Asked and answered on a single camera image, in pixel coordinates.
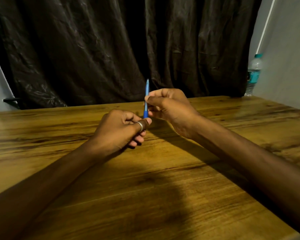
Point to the white wall conduit strip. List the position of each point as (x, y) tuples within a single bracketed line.
[(265, 24)]

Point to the person's right forearm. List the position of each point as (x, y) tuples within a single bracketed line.
[(252, 164)]

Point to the clear plastic water bottle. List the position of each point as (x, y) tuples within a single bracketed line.
[(253, 74)]

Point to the person's left forearm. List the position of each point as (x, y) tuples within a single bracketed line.
[(40, 189)]

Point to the person's left thumb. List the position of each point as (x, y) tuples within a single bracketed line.
[(143, 124)]

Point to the person's right thumb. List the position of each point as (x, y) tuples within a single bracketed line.
[(156, 100)]

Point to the person's right hand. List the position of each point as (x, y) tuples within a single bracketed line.
[(176, 111)]

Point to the black metal bracket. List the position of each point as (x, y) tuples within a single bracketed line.
[(12, 101)]

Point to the blue pen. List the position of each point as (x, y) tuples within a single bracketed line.
[(146, 88)]

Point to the person's left hand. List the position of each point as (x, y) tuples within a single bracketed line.
[(112, 132)]

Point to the dark brown curtain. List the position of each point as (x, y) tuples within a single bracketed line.
[(90, 47)]

